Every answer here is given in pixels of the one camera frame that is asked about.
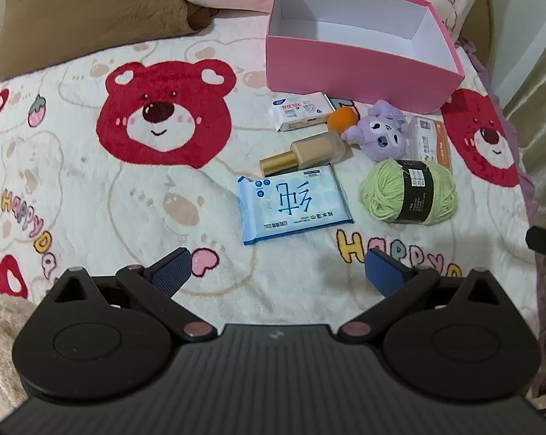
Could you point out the pink cardboard box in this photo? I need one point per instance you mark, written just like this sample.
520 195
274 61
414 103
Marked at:
359 70

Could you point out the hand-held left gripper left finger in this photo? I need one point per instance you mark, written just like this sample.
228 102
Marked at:
173 272

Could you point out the purple plush toy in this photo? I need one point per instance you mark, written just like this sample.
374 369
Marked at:
377 133

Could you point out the beige fluffy cloth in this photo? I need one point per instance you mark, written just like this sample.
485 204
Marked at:
3 353

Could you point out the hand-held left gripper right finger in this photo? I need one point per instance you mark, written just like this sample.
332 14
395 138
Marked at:
384 272

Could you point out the foundation bottle with gold cap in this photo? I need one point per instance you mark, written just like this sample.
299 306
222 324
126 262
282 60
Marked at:
313 148

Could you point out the small grey packet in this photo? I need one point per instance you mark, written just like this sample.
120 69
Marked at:
343 101

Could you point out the bear printed blanket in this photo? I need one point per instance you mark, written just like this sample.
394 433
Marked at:
73 167

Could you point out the blue wet wipes packet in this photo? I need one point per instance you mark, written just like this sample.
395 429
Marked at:
293 204

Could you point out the orange ball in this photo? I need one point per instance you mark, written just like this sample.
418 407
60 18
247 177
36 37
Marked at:
341 118

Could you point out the green yarn ball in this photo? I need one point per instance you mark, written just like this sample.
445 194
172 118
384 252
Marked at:
384 192

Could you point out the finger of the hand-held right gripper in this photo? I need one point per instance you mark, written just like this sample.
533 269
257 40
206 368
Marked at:
545 242

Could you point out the white and orange packet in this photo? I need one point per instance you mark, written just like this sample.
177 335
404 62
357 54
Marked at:
433 140

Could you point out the brown pillow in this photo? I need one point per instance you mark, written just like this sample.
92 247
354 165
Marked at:
87 13

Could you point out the purple bed skirt fringe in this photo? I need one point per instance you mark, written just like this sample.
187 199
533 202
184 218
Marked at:
533 199

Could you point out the white tissue packet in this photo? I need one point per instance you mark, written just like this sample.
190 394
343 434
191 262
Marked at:
302 109

